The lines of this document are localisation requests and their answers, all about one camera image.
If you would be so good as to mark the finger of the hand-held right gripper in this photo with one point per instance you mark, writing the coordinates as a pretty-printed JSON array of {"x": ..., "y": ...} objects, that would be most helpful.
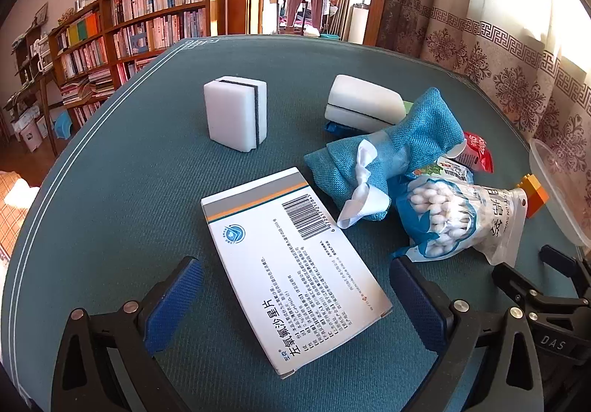
[
  {"x": 561, "y": 257},
  {"x": 510, "y": 278}
]

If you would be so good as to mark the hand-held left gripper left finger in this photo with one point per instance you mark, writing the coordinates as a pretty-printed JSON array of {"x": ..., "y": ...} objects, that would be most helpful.
[{"x": 175, "y": 301}]

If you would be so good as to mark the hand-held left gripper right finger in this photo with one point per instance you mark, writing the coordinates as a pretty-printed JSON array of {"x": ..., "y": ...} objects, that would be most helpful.
[{"x": 415, "y": 301}]

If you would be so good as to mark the orange yellow toy block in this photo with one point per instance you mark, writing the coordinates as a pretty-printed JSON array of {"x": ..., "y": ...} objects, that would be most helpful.
[{"x": 535, "y": 197}]

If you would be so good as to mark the clear plastic bowl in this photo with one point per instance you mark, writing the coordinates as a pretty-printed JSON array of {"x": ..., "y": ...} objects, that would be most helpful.
[{"x": 554, "y": 181}]

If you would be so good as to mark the cotton swab bag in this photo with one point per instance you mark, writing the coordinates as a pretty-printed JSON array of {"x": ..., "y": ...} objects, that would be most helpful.
[{"x": 461, "y": 218}]

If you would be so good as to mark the white medicine box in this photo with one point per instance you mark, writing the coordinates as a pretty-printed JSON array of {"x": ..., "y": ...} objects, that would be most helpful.
[{"x": 295, "y": 264}]

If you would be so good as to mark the red snack packet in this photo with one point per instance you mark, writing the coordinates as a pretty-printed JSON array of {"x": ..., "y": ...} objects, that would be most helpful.
[{"x": 478, "y": 153}]

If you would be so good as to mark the blue cloth pouch white ribbon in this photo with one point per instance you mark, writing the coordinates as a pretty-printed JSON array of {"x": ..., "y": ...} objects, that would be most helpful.
[{"x": 415, "y": 135}]

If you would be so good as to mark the white sponge with black stripe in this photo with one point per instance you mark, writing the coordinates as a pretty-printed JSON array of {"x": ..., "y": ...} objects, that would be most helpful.
[
  {"x": 231, "y": 116},
  {"x": 360, "y": 98}
]

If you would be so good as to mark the teal table mat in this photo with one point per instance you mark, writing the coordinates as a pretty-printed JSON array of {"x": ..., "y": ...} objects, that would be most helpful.
[{"x": 138, "y": 186}]

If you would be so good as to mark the white green printed packet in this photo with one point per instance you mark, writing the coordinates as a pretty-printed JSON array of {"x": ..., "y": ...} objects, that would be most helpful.
[{"x": 448, "y": 169}]

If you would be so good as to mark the orange plaid blanket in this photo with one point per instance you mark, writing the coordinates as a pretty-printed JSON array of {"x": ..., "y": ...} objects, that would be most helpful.
[{"x": 9, "y": 209}]

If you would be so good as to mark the blue plastic stool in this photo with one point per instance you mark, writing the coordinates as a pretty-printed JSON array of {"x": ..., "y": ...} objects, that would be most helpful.
[{"x": 62, "y": 126}]

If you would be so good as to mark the patterned cream curtain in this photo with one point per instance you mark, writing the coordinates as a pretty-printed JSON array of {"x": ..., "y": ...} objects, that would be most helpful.
[{"x": 508, "y": 47}]

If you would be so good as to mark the pink storage box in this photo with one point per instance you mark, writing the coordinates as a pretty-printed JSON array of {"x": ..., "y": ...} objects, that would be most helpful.
[{"x": 28, "y": 135}]

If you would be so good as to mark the wooden bookshelf with books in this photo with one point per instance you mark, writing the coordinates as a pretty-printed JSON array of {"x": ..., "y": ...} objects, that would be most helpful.
[{"x": 152, "y": 24}]

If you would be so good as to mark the white cylinder bin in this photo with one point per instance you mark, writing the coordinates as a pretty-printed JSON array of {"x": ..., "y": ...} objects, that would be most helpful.
[{"x": 361, "y": 24}]

